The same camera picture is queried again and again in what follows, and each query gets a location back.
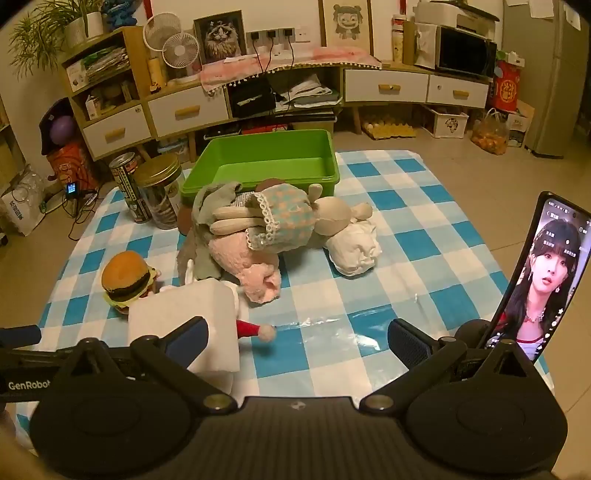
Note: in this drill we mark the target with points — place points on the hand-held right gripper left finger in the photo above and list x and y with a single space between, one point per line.
190 339

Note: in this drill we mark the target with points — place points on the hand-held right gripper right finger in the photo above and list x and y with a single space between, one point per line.
408 340

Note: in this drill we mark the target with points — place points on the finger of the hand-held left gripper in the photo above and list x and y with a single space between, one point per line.
18 336

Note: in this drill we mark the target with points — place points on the white square cushion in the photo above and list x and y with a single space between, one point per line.
184 304

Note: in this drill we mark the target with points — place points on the red and white plush toy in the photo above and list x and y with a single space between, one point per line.
249 328

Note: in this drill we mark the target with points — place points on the pink plush toy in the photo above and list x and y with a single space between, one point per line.
240 261

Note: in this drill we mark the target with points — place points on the green cloth with lace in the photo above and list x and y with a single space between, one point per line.
286 212

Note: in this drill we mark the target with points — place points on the green plastic bin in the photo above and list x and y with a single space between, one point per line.
258 147

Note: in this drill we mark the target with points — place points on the hamburger plush toy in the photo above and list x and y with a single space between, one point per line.
127 272

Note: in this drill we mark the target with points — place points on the cream white plush pillow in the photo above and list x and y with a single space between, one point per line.
353 251

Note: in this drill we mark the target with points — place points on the blue white checked tablecloth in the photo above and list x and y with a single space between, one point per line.
415 221

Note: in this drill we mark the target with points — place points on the white plastic bag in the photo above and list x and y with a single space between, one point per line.
23 203

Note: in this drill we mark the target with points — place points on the grey plush toy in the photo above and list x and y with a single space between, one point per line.
205 203

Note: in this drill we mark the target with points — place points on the smartphone with lit screen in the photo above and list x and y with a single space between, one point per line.
545 277

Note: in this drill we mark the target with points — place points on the tall printed drink can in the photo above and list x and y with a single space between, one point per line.
129 189

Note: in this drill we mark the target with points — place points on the orange printed bag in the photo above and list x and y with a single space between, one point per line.
74 168

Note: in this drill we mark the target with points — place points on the clear storage box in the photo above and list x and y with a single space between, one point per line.
173 150
217 133

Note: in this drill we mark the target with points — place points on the purple ball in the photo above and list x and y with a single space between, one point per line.
62 129

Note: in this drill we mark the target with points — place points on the tray of eggs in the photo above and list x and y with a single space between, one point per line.
388 129

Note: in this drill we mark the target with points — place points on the plastic bag of oranges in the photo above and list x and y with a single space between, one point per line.
489 136

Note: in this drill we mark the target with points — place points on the white printed storage box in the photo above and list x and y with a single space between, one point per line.
448 122

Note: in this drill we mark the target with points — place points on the cardboard box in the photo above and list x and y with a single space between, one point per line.
521 124

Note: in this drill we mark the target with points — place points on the black bag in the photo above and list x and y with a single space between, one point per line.
251 97

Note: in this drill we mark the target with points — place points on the stack of papers and books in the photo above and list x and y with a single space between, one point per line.
307 94

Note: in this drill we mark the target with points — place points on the small white carton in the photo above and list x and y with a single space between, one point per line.
76 76

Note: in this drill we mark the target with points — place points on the red gift bag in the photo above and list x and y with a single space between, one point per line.
507 85

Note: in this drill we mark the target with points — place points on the wooden media console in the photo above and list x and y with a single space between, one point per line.
392 66

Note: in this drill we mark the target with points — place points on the pile of papers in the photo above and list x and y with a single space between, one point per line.
108 64

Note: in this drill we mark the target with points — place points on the white desk fan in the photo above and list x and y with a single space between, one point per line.
154 27
181 51

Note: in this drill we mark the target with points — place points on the wooden shelf cabinet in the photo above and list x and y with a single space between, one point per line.
131 55

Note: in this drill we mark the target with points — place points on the white microwave oven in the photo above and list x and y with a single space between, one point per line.
464 50

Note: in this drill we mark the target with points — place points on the pink table runner cloth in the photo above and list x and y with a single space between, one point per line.
323 57

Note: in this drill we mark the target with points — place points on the brown paper box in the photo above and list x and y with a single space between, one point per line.
411 44

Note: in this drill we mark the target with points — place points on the grey refrigerator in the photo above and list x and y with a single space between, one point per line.
554 78

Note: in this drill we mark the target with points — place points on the white canister red lid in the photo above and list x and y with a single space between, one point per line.
398 39

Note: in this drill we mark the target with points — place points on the framed cat picture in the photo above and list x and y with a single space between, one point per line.
220 37

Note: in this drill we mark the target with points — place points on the potted green plant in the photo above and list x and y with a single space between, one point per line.
41 32

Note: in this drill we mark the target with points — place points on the framed cartoon girl picture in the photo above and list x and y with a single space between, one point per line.
346 23

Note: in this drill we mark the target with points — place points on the white printer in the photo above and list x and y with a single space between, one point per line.
443 11

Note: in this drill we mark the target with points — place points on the blue toy figure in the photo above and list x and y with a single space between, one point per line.
119 11

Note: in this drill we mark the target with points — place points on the small camera on tripod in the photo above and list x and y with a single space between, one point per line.
71 190

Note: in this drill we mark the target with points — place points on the white wall socket row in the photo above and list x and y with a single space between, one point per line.
302 34

